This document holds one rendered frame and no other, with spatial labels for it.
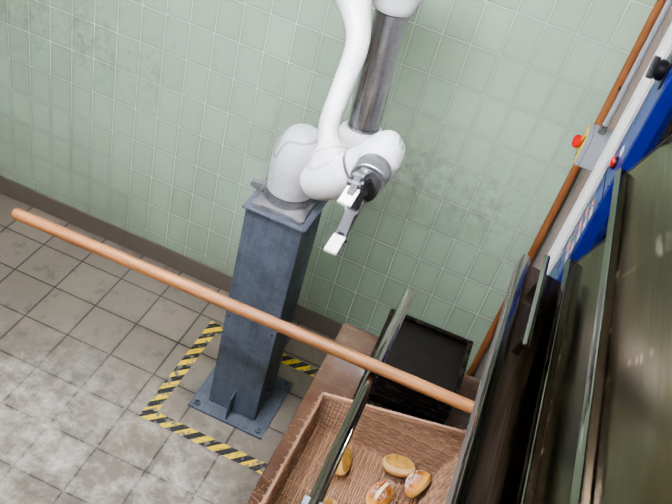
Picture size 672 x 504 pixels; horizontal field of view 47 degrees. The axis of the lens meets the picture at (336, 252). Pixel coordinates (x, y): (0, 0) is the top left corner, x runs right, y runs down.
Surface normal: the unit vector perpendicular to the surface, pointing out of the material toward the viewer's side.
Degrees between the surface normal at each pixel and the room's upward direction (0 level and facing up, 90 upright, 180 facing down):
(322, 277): 90
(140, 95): 90
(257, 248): 90
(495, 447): 10
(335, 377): 0
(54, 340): 0
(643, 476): 70
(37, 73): 90
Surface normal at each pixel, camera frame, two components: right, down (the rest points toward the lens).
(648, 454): -0.78, -0.62
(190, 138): -0.34, 0.55
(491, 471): 0.37, -0.66
